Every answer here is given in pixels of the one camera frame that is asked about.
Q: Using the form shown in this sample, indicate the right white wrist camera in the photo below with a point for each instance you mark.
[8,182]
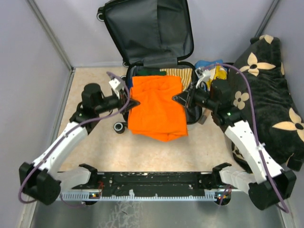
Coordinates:
[203,74]

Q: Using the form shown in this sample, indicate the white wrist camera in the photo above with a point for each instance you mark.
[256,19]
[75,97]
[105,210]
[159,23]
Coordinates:
[203,74]
[116,84]

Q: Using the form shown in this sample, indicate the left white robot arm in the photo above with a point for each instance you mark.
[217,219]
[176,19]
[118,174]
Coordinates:
[41,179]

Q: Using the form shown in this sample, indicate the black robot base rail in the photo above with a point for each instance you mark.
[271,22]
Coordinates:
[150,184]

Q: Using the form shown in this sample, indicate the black open suitcase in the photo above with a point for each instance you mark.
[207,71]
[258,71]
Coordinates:
[150,34]

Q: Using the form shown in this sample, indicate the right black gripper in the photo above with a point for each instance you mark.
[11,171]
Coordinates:
[181,98]

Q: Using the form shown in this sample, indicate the yellow white striped towel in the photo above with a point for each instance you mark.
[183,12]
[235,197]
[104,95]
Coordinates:
[184,74]

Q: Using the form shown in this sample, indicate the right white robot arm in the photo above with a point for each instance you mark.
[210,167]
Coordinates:
[268,183]

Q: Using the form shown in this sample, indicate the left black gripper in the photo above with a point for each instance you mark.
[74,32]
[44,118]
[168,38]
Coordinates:
[121,98]

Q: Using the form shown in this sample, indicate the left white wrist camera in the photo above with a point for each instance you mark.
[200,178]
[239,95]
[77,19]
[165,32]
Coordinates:
[116,84]

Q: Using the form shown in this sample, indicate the light blue Pikachu shirt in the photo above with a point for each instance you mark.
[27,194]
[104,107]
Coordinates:
[216,69]

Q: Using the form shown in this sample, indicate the dark green cloth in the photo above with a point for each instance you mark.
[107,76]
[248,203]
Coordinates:
[146,72]

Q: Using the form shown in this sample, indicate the orange cloth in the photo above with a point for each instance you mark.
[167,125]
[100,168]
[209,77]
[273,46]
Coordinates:
[157,116]

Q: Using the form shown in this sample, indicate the black flower pattern blanket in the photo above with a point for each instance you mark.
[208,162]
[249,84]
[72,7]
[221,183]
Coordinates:
[260,92]

